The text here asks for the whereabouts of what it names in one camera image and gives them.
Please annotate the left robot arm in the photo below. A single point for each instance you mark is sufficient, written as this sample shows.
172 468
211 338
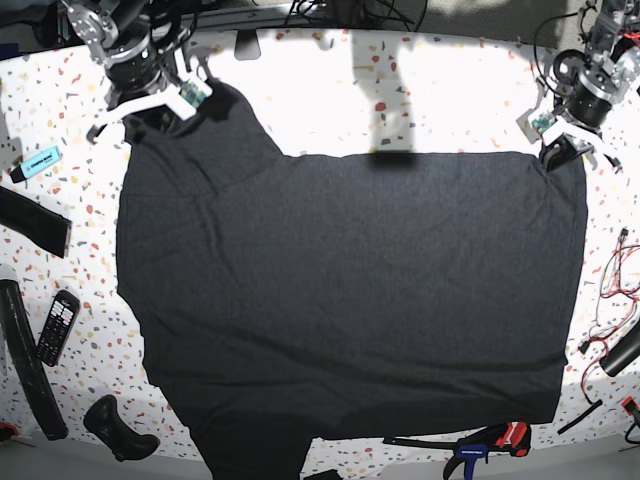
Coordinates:
585 85

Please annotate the small red connector block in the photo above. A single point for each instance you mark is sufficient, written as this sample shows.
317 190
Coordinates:
630 406

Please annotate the black TV remote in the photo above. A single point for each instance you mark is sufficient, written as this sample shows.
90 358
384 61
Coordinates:
62 314

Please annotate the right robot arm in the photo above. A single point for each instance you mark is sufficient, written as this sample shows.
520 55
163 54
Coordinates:
142 47

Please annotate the dark grey T-shirt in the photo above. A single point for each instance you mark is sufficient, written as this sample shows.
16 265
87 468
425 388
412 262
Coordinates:
283 299

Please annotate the long black bar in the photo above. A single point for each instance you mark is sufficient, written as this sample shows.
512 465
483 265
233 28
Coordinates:
29 369

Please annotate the black monitor stand foot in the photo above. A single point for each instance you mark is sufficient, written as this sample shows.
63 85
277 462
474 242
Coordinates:
247 47

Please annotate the black game controller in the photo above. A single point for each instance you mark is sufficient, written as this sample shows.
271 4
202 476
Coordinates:
103 421

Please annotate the blue highlighter marker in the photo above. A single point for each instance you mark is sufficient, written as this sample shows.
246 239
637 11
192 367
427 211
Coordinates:
28 168

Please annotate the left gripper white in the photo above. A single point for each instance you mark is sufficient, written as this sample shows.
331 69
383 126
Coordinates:
562 137

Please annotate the black folded cloth strip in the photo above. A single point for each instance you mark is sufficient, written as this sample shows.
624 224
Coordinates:
42 226

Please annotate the black cylinder right edge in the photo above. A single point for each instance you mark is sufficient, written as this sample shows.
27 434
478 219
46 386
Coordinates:
622 355

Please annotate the red black clamp left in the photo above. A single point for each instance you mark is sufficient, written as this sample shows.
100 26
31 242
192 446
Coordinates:
7 431

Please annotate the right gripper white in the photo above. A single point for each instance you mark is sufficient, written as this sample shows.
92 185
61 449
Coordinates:
177 87

